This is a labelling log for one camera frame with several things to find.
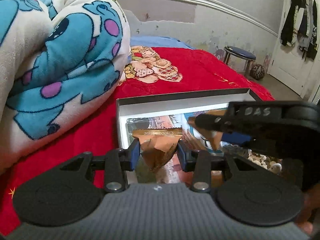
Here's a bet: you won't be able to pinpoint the cartoon monster fleece blanket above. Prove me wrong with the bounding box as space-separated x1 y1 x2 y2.
1 0 131 171

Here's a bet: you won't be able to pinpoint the hanging dark clothes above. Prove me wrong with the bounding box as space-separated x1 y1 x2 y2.
280 0 318 60

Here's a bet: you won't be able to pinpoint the Chinese history textbook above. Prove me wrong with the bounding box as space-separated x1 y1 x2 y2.
126 111 223 186

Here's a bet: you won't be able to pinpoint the brown pyramid snack packet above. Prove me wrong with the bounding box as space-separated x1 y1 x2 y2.
132 128 183 173
188 109 226 151

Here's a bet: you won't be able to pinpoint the blue pillow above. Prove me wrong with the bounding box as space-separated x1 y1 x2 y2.
130 36 195 50

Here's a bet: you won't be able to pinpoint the white door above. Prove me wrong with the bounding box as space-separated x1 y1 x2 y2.
269 0 319 98

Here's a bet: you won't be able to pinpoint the cream fluffy scrunchie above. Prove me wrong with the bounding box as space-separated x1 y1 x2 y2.
222 144 283 175

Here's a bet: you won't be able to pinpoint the black shallow cardboard box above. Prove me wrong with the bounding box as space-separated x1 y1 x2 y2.
117 88 260 185

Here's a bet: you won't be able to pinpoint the dark patterned ball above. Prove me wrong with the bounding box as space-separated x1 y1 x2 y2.
250 64 266 80

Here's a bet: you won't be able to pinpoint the person's hand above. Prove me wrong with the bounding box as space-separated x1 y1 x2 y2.
295 184 320 235

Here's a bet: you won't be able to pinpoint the red printed bed quilt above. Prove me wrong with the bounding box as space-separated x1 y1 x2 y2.
1 48 274 235

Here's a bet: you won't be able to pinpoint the round blue stool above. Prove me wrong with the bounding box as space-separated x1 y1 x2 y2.
223 46 256 77

